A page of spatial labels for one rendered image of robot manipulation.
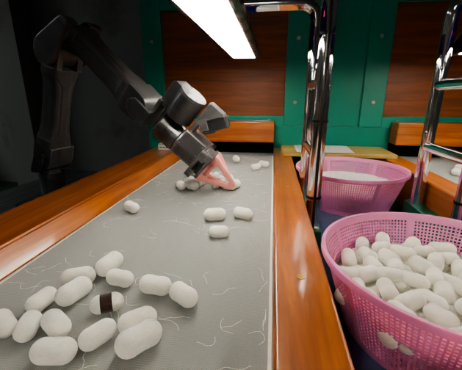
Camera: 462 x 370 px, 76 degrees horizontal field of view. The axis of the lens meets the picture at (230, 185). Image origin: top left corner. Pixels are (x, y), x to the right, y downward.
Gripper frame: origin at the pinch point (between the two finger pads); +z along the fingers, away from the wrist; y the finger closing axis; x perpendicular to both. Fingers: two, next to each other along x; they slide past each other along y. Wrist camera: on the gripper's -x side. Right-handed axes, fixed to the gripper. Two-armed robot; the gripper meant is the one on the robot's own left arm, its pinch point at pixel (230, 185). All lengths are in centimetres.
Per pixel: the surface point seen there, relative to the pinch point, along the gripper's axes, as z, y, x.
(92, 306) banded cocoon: -5.9, -39.7, 5.4
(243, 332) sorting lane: 5.5, -39.9, -2.8
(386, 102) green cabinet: 24, 46, -43
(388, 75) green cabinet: 18, 46, -48
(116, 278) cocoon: -5.9, -35.4, 5.3
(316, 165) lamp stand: 7.0, -11.7, -15.9
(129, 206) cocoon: -12.0, -15.0, 10.5
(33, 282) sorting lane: -12.5, -35.3, 12.9
